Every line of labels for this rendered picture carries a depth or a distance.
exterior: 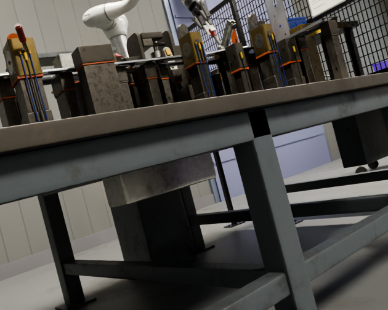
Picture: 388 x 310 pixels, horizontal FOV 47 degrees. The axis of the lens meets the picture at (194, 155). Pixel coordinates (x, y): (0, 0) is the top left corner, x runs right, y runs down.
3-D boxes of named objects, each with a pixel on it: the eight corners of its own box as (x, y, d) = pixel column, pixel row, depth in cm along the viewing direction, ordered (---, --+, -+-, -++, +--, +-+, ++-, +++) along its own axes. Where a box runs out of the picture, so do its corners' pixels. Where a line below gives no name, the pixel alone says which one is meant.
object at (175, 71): (188, 131, 203) (172, 69, 203) (184, 132, 206) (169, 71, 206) (195, 129, 205) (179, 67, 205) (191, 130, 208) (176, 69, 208)
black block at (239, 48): (255, 111, 181) (237, 40, 181) (241, 116, 189) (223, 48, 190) (265, 109, 184) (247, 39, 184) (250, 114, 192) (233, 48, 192)
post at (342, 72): (345, 87, 185) (327, 19, 185) (335, 90, 189) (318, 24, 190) (353, 86, 188) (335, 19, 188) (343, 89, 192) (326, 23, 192)
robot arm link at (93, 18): (101, -1, 257) (114, 3, 269) (76, 8, 264) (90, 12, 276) (106, 21, 257) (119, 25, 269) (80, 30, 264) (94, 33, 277)
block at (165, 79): (175, 131, 185) (157, 64, 185) (167, 135, 191) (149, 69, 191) (183, 130, 187) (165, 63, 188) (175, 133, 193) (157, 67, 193)
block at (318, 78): (319, 98, 211) (300, 23, 211) (307, 102, 217) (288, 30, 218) (331, 95, 215) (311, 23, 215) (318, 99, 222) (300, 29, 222)
